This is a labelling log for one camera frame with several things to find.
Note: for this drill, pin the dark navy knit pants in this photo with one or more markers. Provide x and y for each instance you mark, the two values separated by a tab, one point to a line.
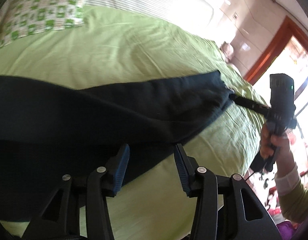
47	130

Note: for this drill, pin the person's right hand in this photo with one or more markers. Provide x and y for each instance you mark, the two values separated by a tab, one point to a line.
279	147

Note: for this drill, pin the green white checkered pillow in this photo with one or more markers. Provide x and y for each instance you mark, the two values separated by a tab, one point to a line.
21	18

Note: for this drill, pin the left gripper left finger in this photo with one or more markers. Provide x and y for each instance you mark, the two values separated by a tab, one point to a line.
59	217

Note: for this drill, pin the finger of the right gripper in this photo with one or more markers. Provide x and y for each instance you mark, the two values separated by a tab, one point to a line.
250	104

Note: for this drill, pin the red wooden door frame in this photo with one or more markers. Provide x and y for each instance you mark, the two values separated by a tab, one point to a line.
287	30

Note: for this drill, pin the pink cloth beside bed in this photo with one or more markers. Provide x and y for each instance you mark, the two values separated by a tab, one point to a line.
227	51

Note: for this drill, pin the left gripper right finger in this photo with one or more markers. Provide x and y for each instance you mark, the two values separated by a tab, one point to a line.
226	207

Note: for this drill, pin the right forearm green sleeve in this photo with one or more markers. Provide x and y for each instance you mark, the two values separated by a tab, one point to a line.
293	196

